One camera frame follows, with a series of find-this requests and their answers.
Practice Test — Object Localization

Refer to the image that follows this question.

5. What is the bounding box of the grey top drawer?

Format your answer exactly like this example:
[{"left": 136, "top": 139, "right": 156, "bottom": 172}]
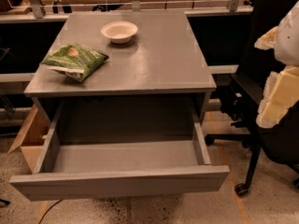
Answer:
[{"left": 10, "top": 96, "right": 229, "bottom": 201}]

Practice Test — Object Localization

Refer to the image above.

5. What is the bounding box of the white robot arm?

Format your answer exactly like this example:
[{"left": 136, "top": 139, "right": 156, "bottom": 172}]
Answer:
[{"left": 254, "top": 1, "right": 299, "bottom": 129}]

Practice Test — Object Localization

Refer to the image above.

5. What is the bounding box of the grey drawer cabinet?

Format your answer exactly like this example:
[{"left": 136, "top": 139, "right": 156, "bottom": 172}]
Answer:
[{"left": 24, "top": 11, "right": 216, "bottom": 119}]

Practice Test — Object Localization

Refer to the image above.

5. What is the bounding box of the black office chair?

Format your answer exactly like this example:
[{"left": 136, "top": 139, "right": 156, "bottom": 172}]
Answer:
[{"left": 205, "top": 0, "right": 299, "bottom": 197}]

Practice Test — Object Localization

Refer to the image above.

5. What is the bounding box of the white paper bowl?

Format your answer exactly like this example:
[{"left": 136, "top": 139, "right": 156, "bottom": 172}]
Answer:
[{"left": 101, "top": 21, "right": 138, "bottom": 44}]

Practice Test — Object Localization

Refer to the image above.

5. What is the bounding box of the green chip bag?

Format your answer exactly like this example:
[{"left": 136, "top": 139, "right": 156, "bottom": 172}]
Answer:
[{"left": 41, "top": 45, "right": 108, "bottom": 82}]

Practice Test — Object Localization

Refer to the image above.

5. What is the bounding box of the brown cardboard box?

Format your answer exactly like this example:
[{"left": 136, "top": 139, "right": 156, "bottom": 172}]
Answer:
[{"left": 7, "top": 105, "right": 49, "bottom": 173}]

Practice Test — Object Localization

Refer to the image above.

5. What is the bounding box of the black floor cable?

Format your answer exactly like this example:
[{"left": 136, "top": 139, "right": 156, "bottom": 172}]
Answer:
[{"left": 37, "top": 199, "right": 64, "bottom": 224}]

